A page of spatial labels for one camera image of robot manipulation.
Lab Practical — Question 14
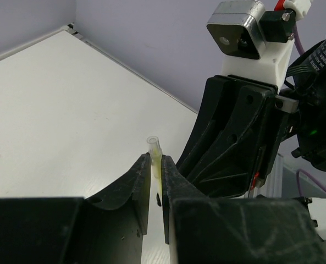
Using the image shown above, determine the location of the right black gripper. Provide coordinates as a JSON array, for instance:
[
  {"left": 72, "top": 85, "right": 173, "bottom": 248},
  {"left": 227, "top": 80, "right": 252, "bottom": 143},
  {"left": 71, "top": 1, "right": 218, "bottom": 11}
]
[{"left": 177, "top": 39, "right": 326, "bottom": 197}]

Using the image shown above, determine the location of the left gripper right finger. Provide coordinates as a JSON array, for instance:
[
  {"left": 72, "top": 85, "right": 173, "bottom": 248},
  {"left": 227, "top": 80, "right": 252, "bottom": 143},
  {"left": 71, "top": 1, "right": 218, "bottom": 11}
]
[{"left": 161, "top": 155, "right": 207, "bottom": 245}]

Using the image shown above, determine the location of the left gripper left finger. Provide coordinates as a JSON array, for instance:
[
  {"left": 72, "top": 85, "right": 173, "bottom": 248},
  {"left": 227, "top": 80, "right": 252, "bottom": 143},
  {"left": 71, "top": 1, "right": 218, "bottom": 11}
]
[{"left": 85, "top": 153, "right": 151, "bottom": 263}]

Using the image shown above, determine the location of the yellow pen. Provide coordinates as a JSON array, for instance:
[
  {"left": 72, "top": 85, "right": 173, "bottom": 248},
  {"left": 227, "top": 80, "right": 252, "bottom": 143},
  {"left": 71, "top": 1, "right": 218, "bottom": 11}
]
[{"left": 151, "top": 153, "right": 162, "bottom": 207}]

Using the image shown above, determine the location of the clear pen cap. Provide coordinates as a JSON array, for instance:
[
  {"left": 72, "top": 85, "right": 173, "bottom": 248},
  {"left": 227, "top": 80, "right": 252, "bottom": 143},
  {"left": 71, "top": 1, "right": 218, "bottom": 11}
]
[{"left": 146, "top": 136, "right": 162, "bottom": 159}]

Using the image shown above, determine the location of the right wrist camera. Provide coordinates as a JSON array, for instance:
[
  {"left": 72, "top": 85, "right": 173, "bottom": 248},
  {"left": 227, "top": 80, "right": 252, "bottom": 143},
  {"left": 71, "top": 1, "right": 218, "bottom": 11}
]
[{"left": 207, "top": 1, "right": 313, "bottom": 88}]

